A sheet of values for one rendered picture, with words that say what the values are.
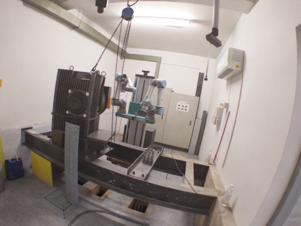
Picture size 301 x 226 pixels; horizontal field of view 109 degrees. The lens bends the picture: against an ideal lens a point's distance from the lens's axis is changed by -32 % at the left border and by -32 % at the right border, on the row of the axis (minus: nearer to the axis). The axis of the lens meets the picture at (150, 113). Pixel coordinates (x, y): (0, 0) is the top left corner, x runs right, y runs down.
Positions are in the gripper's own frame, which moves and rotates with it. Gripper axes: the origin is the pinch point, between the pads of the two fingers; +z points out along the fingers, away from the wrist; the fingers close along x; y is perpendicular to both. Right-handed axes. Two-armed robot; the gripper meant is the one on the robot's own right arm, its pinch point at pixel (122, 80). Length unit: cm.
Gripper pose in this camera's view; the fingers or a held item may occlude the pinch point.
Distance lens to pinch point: 195.0
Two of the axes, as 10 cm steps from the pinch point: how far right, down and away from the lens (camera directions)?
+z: 0.6, 1.6, -9.9
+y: -1.4, 9.8, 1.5
